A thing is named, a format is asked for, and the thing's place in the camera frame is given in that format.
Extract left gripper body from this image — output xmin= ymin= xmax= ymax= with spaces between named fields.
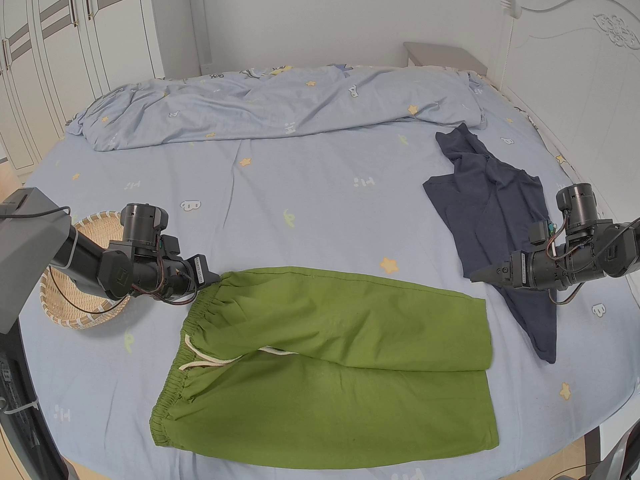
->
xmin=136 ymin=253 xmax=216 ymax=303

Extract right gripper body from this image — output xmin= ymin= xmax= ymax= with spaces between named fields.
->
xmin=510 ymin=248 xmax=604 ymax=291

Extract green shorts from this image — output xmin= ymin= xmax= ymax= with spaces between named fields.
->
xmin=149 ymin=266 xmax=501 ymax=469

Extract dark blue garment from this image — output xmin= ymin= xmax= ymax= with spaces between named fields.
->
xmin=422 ymin=123 xmax=558 ymax=365

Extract round woven basket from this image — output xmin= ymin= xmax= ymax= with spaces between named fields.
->
xmin=40 ymin=211 xmax=132 ymax=330

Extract bed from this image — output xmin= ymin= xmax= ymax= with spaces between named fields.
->
xmin=0 ymin=0 xmax=640 ymax=480

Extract pale blue quilt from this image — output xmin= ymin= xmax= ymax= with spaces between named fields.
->
xmin=65 ymin=64 xmax=488 ymax=153

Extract grey bedside table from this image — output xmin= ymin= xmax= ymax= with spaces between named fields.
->
xmin=404 ymin=42 xmax=488 ymax=76

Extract white wardrobe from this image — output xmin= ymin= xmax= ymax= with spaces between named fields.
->
xmin=0 ymin=0 xmax=166 ymax=185

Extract white pipe cover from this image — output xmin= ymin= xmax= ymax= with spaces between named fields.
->
xmin=187 ymin=0 xmax=213 ymax=75

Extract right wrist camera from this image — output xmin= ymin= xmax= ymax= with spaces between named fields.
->
xmin=529 ymin=219 xmax=552 ymax=250

